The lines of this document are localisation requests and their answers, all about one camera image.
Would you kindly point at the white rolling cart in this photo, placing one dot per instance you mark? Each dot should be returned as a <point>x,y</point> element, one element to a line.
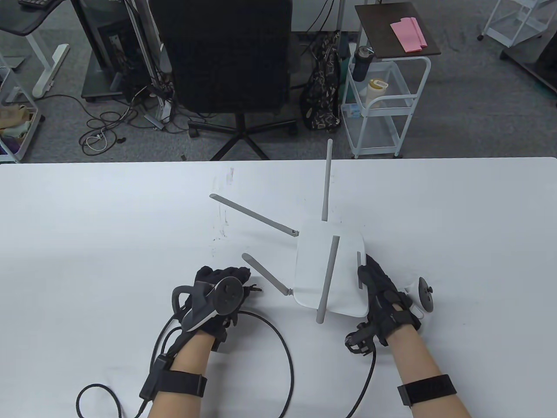
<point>374,133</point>

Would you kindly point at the black water bottle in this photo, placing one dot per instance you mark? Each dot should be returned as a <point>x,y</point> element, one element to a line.
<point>360,65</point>

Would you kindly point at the grey power strip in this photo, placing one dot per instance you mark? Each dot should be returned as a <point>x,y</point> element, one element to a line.
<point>154,122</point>

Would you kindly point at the pink cloth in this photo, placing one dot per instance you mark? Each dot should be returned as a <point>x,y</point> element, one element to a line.
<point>409,35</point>

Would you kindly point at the person's left hand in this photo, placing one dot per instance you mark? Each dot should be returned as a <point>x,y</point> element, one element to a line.
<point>206,275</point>

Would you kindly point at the person's left forearm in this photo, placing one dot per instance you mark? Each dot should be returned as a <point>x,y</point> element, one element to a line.
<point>187,359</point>

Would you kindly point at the dark brown tray top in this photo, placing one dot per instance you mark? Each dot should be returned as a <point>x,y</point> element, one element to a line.
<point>383,35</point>

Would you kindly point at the person's right forearm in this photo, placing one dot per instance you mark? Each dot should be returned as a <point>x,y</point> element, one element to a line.
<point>417,361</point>

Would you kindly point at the white tracking controller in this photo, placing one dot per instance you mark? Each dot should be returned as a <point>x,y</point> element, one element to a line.
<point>425,294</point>

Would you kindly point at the beige cloth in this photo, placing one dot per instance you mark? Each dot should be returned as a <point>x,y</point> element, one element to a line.
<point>13,115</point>

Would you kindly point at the light blue packet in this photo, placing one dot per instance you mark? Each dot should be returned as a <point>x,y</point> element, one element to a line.
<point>354,111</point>

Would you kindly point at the black office chair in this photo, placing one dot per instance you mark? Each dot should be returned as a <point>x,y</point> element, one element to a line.
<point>226,52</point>

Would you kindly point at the person's right hand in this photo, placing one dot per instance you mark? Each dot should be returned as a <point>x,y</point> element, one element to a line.
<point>383,296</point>

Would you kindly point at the silver metal post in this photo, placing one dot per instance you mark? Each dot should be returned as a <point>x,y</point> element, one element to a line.
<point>143,52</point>

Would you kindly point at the black computer tower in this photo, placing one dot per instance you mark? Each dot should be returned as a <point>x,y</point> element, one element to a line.
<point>117,48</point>

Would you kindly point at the grey tracking controller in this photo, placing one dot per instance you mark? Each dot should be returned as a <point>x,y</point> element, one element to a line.
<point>228,294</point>

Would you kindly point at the black keyboard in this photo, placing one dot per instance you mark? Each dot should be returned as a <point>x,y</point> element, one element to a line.
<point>35,2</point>

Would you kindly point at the white basket cart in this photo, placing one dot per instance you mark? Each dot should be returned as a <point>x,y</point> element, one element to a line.
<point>29,139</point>

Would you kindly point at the dark floor platform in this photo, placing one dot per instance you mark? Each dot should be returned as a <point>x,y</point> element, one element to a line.
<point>535,61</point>

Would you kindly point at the black standing desk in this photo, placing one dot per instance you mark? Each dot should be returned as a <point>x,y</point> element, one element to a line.
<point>26,19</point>

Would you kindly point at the black patterned bag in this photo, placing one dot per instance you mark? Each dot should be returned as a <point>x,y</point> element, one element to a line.
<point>320,96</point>

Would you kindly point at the white router with antennas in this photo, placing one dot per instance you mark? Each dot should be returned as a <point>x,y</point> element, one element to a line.
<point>313,270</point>

